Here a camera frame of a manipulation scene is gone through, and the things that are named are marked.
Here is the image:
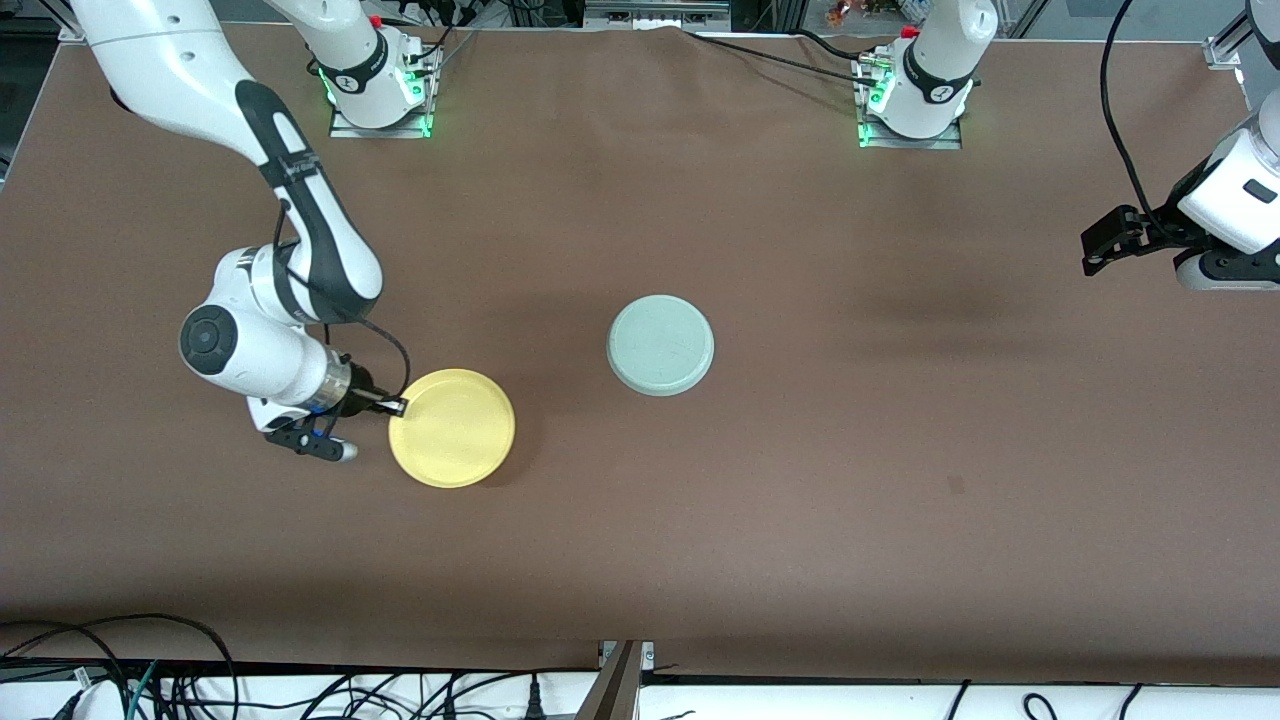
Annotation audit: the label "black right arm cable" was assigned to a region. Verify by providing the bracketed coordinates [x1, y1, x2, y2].
[272, 198, 412, 413]

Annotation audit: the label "pale green round plate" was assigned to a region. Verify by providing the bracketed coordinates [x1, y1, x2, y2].
[606, 294, 717, 398]

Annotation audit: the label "aluminium profile beam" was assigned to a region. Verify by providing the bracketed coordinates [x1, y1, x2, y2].
[575, 640, 656, 720]

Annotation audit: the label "white side bench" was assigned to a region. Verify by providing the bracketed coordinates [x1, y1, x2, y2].
[0, 668, 1280, 720]

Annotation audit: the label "green thin cable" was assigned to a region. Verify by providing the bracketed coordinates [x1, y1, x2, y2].
[125, 660, 161, 720]

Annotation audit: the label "white round device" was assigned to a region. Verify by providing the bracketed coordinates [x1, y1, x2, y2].
[55, 678, 126, 720]

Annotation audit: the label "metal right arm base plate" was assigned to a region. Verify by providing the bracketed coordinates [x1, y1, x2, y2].
[328, 45, 437, 140]

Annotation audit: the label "colourful small toys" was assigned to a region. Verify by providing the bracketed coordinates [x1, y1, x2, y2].
[828, 0, 901, 26]

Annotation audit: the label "yellow round plate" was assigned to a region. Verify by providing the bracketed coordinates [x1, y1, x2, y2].
[388, 368, 517, 490]

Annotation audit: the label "long black base cable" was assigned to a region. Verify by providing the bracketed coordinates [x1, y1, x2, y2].
[685, 30, 881, 83]

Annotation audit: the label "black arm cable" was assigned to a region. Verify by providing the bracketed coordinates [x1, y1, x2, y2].
[1100, 0, 1166, 221]
[272, 198, 412, 413]

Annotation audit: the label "brown table cover cloth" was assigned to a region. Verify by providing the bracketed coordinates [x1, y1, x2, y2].
[0, 20, 1280, 686]

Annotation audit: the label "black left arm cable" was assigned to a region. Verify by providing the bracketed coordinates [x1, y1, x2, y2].
[1100, 0, 1166, 221]

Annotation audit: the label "black looped floor cable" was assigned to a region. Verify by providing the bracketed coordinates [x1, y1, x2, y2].
[0, 614, 238, 720]

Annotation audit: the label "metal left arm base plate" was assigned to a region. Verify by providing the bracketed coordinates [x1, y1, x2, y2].
[855, 55, 966, 151]

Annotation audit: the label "grey metal frame piece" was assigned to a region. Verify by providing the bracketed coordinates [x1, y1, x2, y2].
[583, 0, 731, 31]

